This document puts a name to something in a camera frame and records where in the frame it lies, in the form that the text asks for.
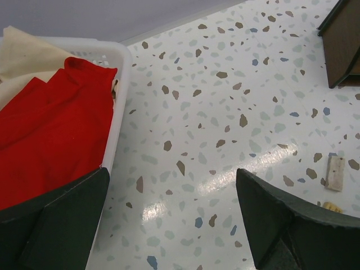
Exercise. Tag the beige eraser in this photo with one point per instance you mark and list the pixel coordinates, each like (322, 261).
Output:
(335, 173)

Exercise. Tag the brown wooden desk organizer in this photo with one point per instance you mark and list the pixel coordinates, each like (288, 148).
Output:
(340, 35)

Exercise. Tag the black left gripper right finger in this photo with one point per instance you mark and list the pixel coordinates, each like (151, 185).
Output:
(287, 232)

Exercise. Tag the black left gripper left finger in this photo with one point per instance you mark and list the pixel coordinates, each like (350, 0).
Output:
(54, 230)

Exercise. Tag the red cloth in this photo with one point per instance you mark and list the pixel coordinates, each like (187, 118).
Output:
(56, 131)

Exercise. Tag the beige cloth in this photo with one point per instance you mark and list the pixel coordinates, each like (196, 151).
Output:
(40, 78)

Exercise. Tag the small tan sharpener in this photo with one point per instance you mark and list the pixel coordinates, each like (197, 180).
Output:
(332, 207)

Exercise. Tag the white plastic basket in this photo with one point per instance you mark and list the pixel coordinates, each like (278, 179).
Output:
(106, 55)

